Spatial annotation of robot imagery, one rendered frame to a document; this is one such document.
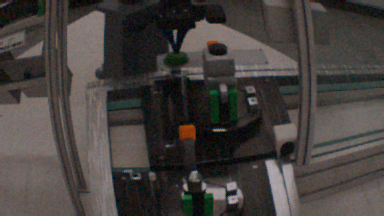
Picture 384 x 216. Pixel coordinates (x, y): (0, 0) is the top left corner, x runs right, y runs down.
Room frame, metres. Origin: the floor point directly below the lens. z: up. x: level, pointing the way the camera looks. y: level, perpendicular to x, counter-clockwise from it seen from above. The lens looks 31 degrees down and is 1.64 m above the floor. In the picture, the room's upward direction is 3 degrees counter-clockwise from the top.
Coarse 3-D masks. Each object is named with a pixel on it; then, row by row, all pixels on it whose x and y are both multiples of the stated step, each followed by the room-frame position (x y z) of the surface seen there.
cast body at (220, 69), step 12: (204, 48) 1.07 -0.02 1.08; (216, 48) 1.05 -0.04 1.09; (228, 48) 1.07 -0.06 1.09; (204, 60) 1.06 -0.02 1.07; (216, 60) 1.04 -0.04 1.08; (228, 60) 1.04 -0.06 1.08; (204, 72) 1.07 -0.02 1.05; (216, 72) 1.04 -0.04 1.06; (228, 72) 1.04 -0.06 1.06; (216, 84) 1.03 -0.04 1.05; (228, 84) 1.03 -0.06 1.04
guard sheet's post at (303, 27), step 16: (304, 0) 0.91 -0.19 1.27; (304, 16) 0.92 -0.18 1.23; (304, 32) 0.91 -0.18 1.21; (304, 48) 0.91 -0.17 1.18; (304, 64) 0.91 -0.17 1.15; (304, 80) 0.91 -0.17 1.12; (304, 96) 0.91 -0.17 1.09; (304, 112) 0.91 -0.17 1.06; (304, 128) 0.91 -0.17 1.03; (304, 144) 0.91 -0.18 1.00; (304, 160) 0.92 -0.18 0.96
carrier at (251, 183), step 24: (216, 168) 0.92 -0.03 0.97; (240, 168) 0.91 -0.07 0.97; (264, 168) 0.90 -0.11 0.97; (120, 192) 0.85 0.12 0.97; (144, 192) 0.86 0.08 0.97; (168, 192) 0.83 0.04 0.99; (192, 192) 0.79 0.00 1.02; (216, 192) 0.83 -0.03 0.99; (240, 192) 0.82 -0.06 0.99; (264, 192) 0.84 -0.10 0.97
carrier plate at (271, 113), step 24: (144, 96) 1.13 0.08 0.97; (168, 96) 1.13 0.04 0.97; (264, 96) 1.12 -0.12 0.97; (144, 120) 1.06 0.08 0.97; (168, 120) 1.06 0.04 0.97; (264, 120) 1.04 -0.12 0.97; (288, 120) 1.04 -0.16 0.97; (216, 144) 0.98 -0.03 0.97; (240, 144) 0.98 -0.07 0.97; (264, 144) 0.97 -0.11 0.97; (168, 168) 0.94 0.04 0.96
